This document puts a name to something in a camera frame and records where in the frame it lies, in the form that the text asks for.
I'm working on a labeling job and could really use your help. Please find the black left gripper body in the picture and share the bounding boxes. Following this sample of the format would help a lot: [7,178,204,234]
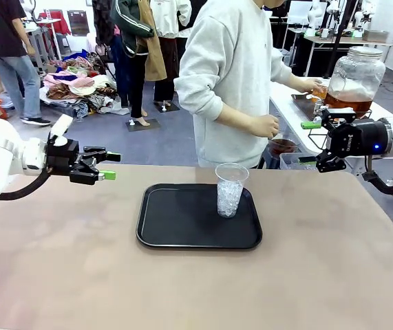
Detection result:
[46,139,87,178]

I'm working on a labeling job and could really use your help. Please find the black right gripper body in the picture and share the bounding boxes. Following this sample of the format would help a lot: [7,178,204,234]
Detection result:
[332,119,390,158]

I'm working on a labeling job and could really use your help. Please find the clear cup with orange drink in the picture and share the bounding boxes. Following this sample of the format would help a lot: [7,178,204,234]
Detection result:
[311,81,328,104]

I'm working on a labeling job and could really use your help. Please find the clear plastic cup with ice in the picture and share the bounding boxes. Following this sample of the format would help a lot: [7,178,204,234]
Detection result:
[214,162,251,219]

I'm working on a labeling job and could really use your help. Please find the person's right forearm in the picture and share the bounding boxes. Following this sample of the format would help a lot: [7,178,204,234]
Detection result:
[216,102,259,133]

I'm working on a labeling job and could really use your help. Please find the person's left forearm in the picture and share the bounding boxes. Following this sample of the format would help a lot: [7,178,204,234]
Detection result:
[280,74,304,93]

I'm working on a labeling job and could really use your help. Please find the glass drink dispenser jar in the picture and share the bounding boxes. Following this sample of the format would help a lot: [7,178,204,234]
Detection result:
[323,46,387,118]

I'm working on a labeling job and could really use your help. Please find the person's left hand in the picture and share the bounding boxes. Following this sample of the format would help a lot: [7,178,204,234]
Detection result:
[301,78,324,94]

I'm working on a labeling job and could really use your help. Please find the person's right hand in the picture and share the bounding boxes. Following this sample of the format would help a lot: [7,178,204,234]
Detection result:
[253,114,280,140]

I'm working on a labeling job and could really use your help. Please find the small dark tray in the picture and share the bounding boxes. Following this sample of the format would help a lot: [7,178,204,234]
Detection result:
[291,93,321,121]

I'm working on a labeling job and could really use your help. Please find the bowl with dark liquid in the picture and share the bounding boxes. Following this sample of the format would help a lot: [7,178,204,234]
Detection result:
[267,136,299,156]

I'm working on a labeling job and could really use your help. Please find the white side table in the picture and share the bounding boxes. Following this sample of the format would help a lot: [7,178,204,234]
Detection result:
[268,77,393,166]

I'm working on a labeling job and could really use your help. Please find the pile of assorted clothes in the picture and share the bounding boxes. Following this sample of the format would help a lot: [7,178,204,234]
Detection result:
[39,49,130,118]

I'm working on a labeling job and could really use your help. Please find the black desk with wooden top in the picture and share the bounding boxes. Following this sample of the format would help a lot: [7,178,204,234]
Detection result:
[284,27,393,78]

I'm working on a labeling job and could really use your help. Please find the black slanted pole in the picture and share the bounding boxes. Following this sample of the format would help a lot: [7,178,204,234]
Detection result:
[323,0,359,79]

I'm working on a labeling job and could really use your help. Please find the grey metal box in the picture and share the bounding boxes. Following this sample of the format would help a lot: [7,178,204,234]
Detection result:
[361,29,390,43]

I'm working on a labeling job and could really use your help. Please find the black plastic serving tray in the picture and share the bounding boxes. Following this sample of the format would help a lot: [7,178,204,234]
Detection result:
[136,183,264,250]

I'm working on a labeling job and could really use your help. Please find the brown hanging coat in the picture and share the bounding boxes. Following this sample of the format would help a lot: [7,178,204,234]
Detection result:
[137,0,168,83]

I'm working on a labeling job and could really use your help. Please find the person in grey sweatshirt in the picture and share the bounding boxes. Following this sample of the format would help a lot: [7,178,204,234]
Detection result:
[173,0,293,169]

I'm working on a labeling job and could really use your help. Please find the mannequin in green jacket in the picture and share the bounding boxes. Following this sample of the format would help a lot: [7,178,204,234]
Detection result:
[109,0,156,127]

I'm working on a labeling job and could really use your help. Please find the dark framed board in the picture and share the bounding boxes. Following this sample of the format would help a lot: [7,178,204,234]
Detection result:
[67,9,90,37]

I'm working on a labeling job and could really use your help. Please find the person in black T-shirt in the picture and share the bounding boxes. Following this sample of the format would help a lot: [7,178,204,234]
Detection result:
[0,0,52,127]

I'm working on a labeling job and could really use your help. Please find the red cloth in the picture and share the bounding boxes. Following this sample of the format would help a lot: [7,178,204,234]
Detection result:
[39,10,72,35]

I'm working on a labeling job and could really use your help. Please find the mannequin in white sweatshirt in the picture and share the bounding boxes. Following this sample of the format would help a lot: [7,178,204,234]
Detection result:
[149,0,193,107]

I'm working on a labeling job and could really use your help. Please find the black wire dispenser stand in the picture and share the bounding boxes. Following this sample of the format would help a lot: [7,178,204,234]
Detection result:
[308,109,372,152]

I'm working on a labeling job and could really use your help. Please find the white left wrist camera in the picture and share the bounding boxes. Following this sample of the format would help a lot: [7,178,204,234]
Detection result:
[50,113,75,147]

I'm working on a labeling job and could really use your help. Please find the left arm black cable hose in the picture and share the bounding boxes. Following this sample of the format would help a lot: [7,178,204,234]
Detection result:
[0,167,52,201]

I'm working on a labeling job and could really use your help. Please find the dark mannequin base plate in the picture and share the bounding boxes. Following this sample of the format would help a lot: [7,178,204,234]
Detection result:
[153,101,180,113]
[125,118,162,133]

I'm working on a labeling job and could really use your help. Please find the grey metal frame table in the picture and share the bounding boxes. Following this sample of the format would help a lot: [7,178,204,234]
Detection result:
[23,16,63,73]

